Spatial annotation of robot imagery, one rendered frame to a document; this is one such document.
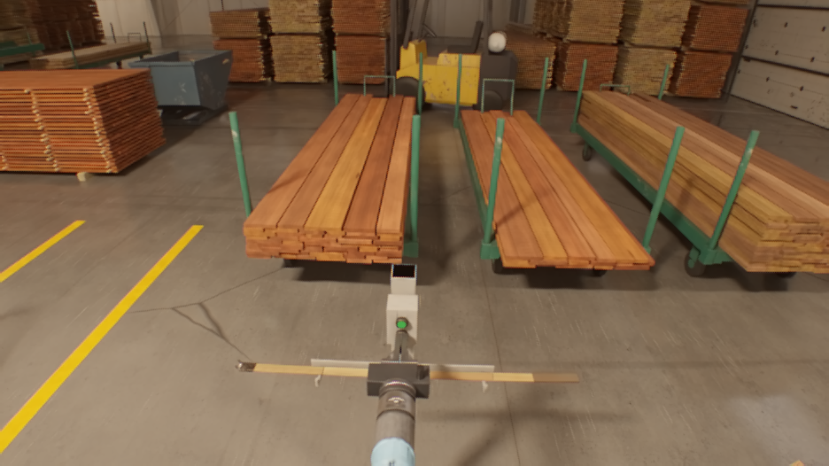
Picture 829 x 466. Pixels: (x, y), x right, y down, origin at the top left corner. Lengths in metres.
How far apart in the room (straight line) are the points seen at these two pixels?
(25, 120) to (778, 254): 7.09
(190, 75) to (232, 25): 3.44
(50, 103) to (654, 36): 10.70
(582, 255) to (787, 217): 1.29
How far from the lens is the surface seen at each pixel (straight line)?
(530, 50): 10.01
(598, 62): 10.59
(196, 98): 7.43
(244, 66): 10.66
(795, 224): 3.37
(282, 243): 2.68
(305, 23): 10.07
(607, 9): 10.54
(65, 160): 6.17
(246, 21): 10.53
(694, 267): 3.87
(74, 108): 5.73
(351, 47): 9.94
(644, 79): 11.01
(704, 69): 11.82
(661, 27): 11.04
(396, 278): 1.01
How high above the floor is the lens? 1.91
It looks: 27 degrees down
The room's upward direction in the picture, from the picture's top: 1 degrees clockwise
